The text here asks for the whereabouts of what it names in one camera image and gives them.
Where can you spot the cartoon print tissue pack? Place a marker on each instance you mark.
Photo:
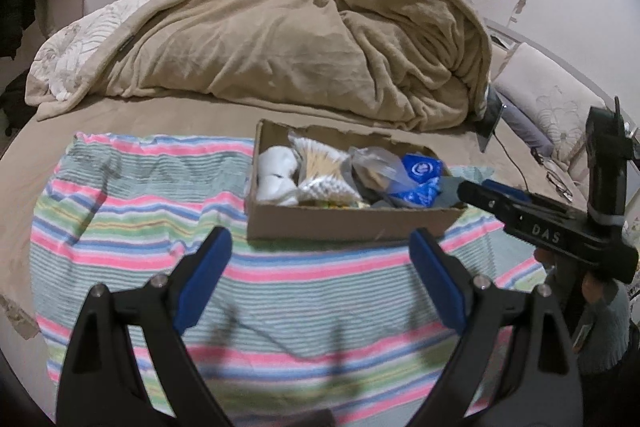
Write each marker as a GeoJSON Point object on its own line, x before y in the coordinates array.
{"type": "Point", "coordinates": [335, 206]}

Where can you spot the white floral pillow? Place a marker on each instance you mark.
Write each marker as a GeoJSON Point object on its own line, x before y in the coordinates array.
{"type": "Point", "coordinates": [555, 107]}

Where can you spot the white sock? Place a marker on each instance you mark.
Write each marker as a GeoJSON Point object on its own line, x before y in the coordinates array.
{"type": "Point", "coordinates": [277, 177]}

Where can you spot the blue tissue pack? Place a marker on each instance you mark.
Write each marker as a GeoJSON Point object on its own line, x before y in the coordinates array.
{"type": "Point", "coordinates": [420, 169]}

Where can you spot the grey bed headboard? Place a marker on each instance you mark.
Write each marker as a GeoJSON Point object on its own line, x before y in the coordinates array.
{"type": "Point", "coordinates": [565, 62]}

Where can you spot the bed with taupe sheet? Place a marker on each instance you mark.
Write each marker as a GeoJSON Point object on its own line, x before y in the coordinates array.
{"type": "Point", "coordinates": [175, 117]}

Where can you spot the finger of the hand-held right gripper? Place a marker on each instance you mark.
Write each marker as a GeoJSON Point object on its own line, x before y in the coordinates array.
{"type": "Point", "coordinates": [480, 194]}
{"type": "Point", "coordinates": [505, 188]}

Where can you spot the striped towel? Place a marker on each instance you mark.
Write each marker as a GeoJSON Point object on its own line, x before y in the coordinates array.
{"type": "Point", "coordinates": [150, 227]}

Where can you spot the clear plastic snack bag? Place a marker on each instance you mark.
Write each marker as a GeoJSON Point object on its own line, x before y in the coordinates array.
{"type": "Point", "coordinates": [372, 172]}

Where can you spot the pack of cotton swabs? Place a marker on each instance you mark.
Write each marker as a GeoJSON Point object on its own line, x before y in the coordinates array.
{"type": "Point", "coordinates": [320, 162]}

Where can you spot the black tablet on stand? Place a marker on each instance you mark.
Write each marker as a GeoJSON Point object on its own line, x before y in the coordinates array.
{"type": "Point", "coordinates": [492, 117]}

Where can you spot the cardboard box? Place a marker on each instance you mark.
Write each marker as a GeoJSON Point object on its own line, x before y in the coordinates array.
{"type": "Point", "coordinates": [350, 222]}

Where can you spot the person's right forearm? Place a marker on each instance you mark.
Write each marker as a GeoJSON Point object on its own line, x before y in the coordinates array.
{"type": "Point", "coordinates": [605, 337]}

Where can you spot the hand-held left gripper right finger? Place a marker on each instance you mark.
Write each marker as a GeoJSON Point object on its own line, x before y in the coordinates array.
{"type": "Point", "coordinates": [440, 282]}

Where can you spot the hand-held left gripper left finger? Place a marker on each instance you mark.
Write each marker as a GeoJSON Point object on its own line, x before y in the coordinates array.
{"type": "Point", "coordinates": [200, 277]}

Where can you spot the grey purple pillow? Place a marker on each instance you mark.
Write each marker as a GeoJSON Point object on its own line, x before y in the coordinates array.
{"type": "Point", "coordinates": [525, 127]}

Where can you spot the white floral quilt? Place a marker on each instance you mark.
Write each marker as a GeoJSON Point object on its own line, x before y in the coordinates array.
{"type": "Point", "coordinates": [75, 52]}

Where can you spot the eyeglasses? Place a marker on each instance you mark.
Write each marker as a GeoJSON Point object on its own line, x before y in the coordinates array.
{"type": "Point", "coordinates": [560, 184]}

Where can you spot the person's right hand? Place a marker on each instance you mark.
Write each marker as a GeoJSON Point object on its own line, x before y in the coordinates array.
{"type": "Point", "coordinates": [600, 292]}

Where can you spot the beige fleece blanket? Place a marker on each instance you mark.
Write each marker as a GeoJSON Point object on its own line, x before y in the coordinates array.
{"type": "Point", "coordinates": [275, 42]}

